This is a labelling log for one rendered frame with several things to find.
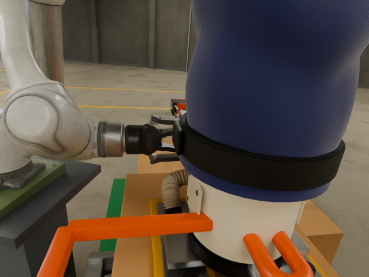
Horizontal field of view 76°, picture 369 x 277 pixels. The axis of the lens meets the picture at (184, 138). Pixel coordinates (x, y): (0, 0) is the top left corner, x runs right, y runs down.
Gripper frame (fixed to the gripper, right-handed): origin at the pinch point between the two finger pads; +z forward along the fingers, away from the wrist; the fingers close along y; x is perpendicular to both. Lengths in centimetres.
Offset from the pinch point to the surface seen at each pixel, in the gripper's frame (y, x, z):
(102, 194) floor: 111, -132, -51
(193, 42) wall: -22, -1140, 221
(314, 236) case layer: 56, -17, 65
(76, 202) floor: 111, -123, -71
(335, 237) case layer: 58, -17, 76
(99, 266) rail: 51, -6, -30
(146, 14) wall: -129, -1226, 1
